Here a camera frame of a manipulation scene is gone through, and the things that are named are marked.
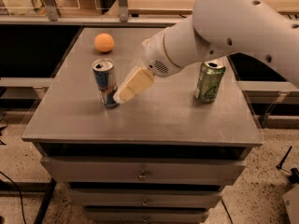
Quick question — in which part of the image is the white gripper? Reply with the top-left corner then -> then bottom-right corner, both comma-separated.
113,30 -> 181,104

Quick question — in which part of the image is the blue silver redbull can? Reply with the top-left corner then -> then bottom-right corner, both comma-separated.
92,59 -> 119,109

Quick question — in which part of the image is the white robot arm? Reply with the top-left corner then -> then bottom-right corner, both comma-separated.
114,0 -> 299,104

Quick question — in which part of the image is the green soda can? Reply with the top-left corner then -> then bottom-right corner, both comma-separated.
194,60 -> 226,103

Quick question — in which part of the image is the orange ball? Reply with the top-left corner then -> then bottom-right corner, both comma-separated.
94,34 -> 115,53

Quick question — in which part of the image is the grey drawer cabinet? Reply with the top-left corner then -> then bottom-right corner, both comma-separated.
23,28 -> 263,212

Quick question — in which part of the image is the top drawer with knob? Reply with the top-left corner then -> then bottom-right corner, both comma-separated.
41,157 -> 246,185

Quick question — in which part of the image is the drawer with knob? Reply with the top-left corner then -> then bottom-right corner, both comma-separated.
68,189 -> 221,208
41,157 -> 246,185
82,208 -> 208,224

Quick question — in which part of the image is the middle drawer with knob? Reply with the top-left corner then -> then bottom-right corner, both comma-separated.
68,189 -> 221,208

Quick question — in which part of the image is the bottom drawer with knob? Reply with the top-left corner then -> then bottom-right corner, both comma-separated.
82,208 -> 208,224

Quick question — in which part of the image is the black antenna device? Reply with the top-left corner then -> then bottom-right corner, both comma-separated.
276,145 -> 299,185

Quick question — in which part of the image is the black cable on floor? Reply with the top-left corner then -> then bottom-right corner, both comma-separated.
0,171 -> 28,224

